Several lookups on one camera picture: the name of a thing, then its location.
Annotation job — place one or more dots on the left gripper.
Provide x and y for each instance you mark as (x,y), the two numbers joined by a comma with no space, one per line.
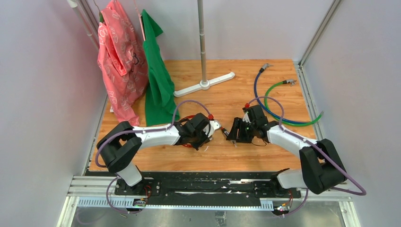
(205,134)

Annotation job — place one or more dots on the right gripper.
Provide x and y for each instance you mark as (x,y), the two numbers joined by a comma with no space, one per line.
(239,124)

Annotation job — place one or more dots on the red cable lock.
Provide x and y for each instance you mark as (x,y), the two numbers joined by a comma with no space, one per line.
(198,117)

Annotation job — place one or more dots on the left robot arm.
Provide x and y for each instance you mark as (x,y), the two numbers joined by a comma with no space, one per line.
(118,148)

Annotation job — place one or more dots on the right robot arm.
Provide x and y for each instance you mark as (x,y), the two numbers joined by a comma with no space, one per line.
(321,167)

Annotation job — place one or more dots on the green t-shirt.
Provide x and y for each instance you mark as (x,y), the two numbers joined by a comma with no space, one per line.
(160,106)

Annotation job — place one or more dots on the white clothes rack stand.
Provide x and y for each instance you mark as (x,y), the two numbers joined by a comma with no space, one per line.
(204,83)

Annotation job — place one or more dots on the pink patterned garment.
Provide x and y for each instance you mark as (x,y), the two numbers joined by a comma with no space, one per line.
(122,60)

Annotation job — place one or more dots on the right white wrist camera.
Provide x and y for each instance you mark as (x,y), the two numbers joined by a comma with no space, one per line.
(246,118)

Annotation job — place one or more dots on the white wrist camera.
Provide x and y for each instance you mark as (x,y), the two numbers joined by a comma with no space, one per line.
(246,118)
(214,126)

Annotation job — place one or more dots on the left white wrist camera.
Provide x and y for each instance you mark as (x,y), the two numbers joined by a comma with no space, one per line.
(214,126)

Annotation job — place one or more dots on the aluminium frame rail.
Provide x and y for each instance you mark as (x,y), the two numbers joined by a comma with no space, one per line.
(91,202)

